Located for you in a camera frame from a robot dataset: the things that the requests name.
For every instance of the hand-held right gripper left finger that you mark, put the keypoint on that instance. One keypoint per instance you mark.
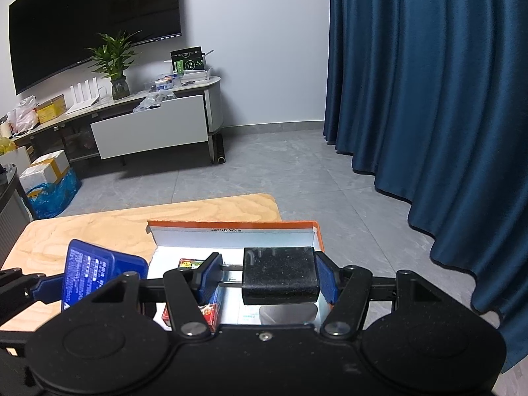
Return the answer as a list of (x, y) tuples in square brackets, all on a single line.
[(208, 280)]

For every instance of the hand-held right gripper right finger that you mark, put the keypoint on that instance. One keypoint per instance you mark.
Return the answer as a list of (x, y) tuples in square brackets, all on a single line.
[(328, 278)]

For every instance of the white plastic bag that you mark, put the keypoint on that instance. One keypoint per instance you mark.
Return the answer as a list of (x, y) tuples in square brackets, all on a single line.
[(22, 117)]

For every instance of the white router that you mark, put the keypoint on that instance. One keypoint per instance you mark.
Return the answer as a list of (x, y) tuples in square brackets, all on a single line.
[(82, 105)]

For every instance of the blue curtain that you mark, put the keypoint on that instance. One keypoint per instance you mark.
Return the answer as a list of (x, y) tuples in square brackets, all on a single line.
[(412, 90)]

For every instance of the clear bags in drawer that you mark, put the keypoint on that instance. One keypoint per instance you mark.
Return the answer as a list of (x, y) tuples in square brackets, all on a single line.
[(154, 101)]

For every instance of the dark round side table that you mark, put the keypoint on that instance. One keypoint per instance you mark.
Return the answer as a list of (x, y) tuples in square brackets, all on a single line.
[(12, 214)]

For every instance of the blue carton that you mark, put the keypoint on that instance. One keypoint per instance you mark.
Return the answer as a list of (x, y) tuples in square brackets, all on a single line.
[(95, 268)]

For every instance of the black and green box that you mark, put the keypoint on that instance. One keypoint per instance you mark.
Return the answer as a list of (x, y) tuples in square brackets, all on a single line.
[(187, 64)]

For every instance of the teal white carton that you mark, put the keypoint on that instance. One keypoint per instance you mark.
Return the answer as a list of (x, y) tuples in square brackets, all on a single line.
[(249, 317)]

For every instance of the blue plastic bag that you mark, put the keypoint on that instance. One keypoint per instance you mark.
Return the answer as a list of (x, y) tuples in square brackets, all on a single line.
[(53, 200)]

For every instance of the green plant in glass vase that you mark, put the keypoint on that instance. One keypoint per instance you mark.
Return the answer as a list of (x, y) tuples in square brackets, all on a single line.
[(113, 55)]

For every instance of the small blue white boxes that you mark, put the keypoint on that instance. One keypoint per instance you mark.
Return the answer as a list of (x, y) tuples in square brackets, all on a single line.
[(163, 84)]

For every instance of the low television cabinet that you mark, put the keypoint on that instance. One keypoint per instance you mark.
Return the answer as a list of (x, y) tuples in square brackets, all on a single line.
[(213, 103)]

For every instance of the black charger plug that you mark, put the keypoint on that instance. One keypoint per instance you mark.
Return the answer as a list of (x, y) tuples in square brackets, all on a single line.
[(280, 274)]

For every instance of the white cabinet drawer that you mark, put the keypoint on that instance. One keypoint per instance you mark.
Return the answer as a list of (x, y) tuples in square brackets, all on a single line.
[(148, 128)]

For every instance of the orange cardboard box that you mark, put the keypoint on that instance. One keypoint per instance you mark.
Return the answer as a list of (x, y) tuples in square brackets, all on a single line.
[(231, 239)]

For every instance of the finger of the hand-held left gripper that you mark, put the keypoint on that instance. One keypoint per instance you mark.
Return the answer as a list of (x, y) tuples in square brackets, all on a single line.
[(47, 288), (14, 336)]

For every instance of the black rolled mat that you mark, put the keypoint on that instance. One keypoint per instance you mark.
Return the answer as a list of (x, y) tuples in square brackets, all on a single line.
[(220, 148)]

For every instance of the black television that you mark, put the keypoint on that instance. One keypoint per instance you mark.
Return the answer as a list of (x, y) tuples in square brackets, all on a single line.
[(95, 16)]

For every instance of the colourful card pack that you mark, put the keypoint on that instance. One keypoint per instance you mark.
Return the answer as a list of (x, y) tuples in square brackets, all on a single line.
[(212, 313)]

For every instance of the stack of white flat boxes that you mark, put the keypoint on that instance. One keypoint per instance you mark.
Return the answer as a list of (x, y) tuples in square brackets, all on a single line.
[(196, 76)]

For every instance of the cardboard box with yellow tape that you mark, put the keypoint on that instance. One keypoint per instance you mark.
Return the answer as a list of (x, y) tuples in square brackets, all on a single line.
[(45, 167)]

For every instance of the yellow plastic bag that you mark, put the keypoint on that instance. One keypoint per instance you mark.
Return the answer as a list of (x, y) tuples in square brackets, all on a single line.
[(7, 146)]

